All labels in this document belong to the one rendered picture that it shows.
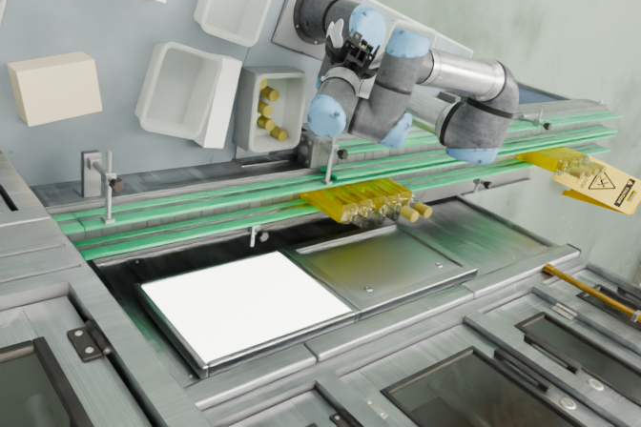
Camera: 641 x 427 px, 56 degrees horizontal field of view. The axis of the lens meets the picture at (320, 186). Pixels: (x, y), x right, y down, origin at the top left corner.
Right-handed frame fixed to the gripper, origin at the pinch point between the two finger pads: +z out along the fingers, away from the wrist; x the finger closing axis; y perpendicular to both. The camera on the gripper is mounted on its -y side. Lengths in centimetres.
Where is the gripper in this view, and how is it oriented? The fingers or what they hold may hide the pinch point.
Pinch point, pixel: (359, 41)
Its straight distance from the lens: 145.1
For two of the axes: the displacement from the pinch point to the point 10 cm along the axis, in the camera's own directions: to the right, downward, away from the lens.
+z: 2.6, -6.5, 7.1
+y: 4.4, -5.7, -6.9
